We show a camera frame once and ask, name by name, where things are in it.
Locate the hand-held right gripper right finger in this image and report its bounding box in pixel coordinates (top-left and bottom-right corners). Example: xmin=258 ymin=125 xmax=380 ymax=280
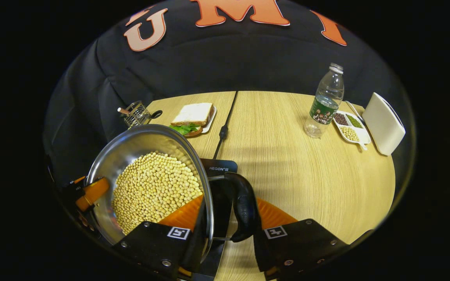
xmin=253 ymin=197 xmax=348 ymax=281

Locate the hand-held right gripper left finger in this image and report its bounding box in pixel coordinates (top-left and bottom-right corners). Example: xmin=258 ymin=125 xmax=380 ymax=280
xmin=112 ymin=194 xmax=210 ymax=279

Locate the steel pot with soybeans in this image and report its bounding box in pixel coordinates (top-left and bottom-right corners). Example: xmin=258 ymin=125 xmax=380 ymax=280
xmin=86 ymin=124 xmax=263 ymax=264

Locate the black induction cooktop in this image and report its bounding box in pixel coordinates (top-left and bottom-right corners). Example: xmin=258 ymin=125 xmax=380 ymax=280
xmin=182 ymin=158 xmax=238 ymax=281

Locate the white divided bean dish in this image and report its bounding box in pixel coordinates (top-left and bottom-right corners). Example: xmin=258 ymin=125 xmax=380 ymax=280
xmin=332 ymin=110 xmax=371 ymax=151

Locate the white bread sandwich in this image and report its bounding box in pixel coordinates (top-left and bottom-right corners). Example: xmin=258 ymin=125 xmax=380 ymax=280
xmin=169 ymin=103 xmax=214 ymax=137

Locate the small white plate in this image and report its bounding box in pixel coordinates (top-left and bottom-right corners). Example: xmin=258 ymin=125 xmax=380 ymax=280
xmin=188 ymin=105 xmax=217 ymax=137

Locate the clear plastic water bottle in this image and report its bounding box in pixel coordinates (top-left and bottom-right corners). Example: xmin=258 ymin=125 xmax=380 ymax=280
xmin=304 ymin=63 xmax=345 ymax=139

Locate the thin metal utensil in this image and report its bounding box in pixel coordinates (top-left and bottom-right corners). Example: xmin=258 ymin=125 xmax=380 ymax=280
xmin=344 ymin=101 xmax=366 ymax=125

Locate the white toaster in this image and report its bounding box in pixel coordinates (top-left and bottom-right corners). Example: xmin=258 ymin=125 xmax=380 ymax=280
xmin=362 ymin=92 xmax=406 ymax=157

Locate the black backdrop cloth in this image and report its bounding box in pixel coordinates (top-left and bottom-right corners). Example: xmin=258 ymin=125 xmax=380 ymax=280
xmin=43 ymin=0 xmax=417 ymax=188

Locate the wire basket holder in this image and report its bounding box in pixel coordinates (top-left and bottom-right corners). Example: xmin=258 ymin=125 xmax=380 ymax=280
xmin=118 ymin=101 xmax=163 ymax=128

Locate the black power cable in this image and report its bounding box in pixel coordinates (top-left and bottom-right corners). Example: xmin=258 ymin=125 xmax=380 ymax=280
xmin=212 ymin=91 xmax=238 ymax=160

